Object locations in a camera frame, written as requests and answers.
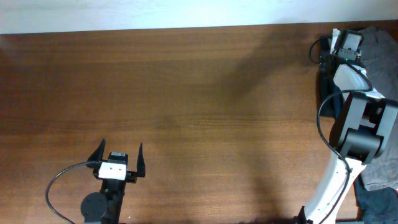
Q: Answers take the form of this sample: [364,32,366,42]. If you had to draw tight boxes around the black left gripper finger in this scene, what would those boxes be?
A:
[136,143,146,177]
[86,139,106,168]

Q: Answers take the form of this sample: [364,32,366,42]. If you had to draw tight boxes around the grey shorts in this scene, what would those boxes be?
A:
[361,27,397,191]

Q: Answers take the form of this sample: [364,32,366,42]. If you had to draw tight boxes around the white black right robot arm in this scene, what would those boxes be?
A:
[293,29,397,223]

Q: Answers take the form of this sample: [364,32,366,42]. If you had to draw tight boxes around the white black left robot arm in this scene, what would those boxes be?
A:
[80,140,146,224]

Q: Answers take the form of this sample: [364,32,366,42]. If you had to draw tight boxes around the navy blue folded garment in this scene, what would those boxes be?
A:
[317,35,343,118]

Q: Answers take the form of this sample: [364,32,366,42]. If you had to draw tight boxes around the dark teal garment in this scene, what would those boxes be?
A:
[354,177,397,224]

